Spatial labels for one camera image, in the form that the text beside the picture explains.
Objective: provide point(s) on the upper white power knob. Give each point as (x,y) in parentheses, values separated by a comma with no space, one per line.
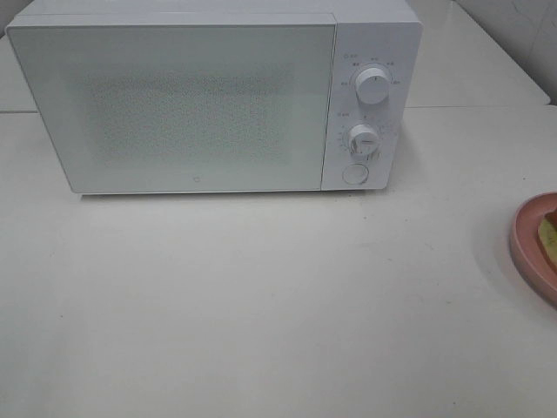
(372,85)

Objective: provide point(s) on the round white door button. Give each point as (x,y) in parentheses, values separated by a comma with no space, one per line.
(356,174)

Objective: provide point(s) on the white microwave oven body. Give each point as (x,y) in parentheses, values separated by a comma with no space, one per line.
(367,33)

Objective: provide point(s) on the pink round plate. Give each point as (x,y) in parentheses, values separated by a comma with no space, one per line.
(525,248)

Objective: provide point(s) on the toast sandwich with lettuce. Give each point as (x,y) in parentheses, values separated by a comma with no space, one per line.
(547,236)

